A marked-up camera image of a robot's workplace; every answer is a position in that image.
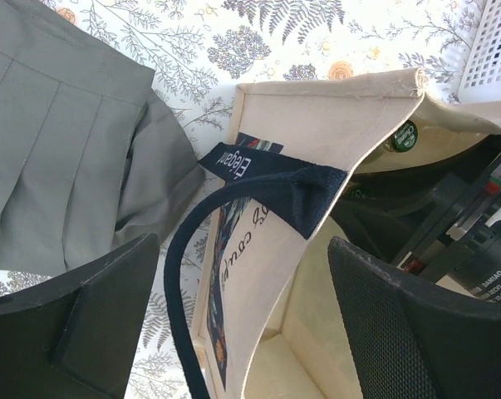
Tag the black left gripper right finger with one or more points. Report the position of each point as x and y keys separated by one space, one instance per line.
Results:
x=411 y=338

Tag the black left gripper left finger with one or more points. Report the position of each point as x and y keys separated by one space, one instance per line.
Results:
x=75 y=335

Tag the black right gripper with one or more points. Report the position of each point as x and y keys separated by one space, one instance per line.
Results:
x=441 y=220

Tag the clear Chang bottle back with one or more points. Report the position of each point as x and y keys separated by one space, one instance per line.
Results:
x=403 y=139

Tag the beige canvas tote bag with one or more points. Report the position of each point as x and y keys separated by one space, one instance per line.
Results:
x=249 y=293

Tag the white plastic basket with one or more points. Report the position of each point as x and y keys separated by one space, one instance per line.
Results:
x=481 y=80

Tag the grey folded cloth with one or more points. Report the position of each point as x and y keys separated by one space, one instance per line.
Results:
x=90 y=156

